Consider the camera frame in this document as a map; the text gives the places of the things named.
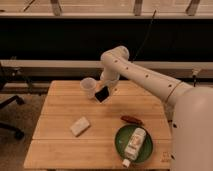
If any black office chair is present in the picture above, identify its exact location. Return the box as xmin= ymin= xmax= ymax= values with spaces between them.
xmin=0 ymin=63 xmax=26 ymax=141

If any beige sponge block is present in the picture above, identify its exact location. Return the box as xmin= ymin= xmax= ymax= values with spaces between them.
xmin=70 ymin=117 xmax=90 ymax=136

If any black hanging cable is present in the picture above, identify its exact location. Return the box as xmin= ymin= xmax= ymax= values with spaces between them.
xmin=131 ymin=9 xmax=157 ymax=64

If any white lotion bottle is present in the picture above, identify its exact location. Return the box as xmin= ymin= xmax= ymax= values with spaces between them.
xmin=122 ymin=128 xmax=146 ymax=168

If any black rectangular eraser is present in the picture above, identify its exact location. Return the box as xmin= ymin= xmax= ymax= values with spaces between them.
xmin=95 ymin=86 xmax=109 ymax=102

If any red chili pepper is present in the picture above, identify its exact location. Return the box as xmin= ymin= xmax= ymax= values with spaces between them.
xmin=121 ymin=116 xmax=143 ymax=125

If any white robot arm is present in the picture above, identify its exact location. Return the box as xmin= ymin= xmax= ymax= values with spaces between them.
xmin=100 ymin=46 xmax=213 ymax=171

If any green round plate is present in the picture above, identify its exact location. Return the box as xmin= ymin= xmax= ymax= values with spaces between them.
xmin=114 ymin=124 xmax=153 ymax=163

